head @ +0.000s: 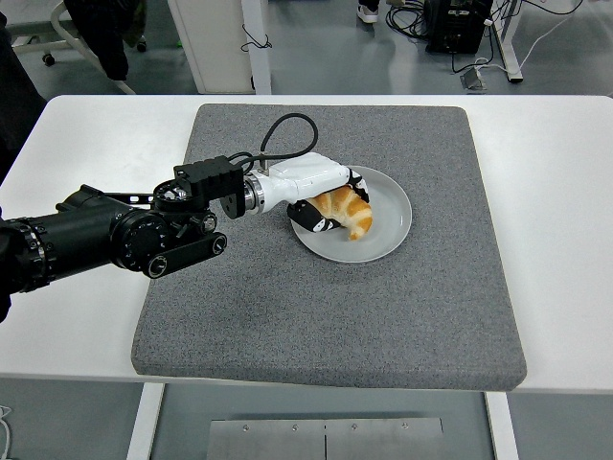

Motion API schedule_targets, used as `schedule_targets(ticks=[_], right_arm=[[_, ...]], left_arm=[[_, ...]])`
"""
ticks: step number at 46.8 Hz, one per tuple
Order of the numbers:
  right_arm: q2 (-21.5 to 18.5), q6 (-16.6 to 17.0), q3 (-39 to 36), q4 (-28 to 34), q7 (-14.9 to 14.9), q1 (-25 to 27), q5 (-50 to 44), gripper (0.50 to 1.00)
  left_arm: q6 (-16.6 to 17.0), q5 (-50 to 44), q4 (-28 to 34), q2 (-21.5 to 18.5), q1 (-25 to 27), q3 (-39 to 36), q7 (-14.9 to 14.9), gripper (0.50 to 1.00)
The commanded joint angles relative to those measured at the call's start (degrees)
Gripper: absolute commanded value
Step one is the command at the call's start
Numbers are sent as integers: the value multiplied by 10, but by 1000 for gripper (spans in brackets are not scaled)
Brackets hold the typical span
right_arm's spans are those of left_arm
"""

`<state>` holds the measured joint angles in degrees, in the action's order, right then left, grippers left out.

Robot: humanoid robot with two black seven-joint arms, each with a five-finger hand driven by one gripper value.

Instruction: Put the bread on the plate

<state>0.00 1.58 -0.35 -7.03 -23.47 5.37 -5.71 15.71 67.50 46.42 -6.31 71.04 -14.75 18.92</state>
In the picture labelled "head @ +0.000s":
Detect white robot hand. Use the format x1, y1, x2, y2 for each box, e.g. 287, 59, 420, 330
261, 151, 373, 235

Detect golden croissant bread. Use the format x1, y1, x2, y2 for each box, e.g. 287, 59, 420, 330
306, 185, 374, 242

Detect grey round plate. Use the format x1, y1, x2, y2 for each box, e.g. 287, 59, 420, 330
289, 165, 414, 265

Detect grey speckled mat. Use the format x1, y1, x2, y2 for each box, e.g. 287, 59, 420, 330
130, 103, 529, 392

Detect white cabinet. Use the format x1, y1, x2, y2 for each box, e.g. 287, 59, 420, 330
167, 0, 255, 95

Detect person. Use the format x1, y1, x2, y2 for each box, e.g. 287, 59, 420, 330
0, 12, 48, 186
64, 0, 148, 81
356, 0, 382, 24

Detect black computer case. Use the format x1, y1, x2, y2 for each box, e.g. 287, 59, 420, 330
425, 0, 494, 54

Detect white desk leg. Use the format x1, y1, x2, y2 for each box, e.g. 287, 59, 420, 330
492, 0, 524, 83

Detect white table leg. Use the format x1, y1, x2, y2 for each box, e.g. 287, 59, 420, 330
484, 391, 521, 460
125, 382, 167, 460

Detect white upright post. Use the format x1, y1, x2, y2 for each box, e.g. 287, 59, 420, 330
241, 0, 272, 96

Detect black looped cable on post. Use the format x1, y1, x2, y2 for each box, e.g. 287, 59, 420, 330
240, 23, 273, 53

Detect black floor cable bundle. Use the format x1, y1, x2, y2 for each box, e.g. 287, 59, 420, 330
385, 0, 432, 42

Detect white floor cable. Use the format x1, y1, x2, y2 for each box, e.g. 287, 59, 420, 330
473, 0, 588, 74

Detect white wheeled tube frame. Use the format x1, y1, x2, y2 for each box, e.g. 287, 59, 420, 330
9, 0, 138, 96

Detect thin white cable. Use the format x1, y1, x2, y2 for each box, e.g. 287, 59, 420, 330
0, 404, 13, 457

